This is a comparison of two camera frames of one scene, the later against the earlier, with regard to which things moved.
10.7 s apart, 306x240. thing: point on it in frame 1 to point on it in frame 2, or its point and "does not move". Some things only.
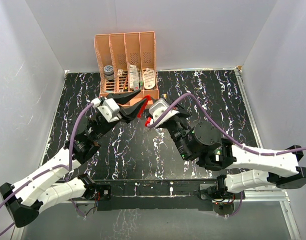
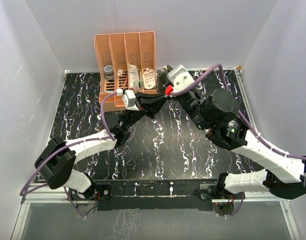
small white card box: (120, 72) does not move
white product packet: (134, 81) does not move
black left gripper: (124, 98) to (149, 103)
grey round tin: (108, 70) does not move
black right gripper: (183, 114) to (168, 68)
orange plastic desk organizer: (127, 62) does not move
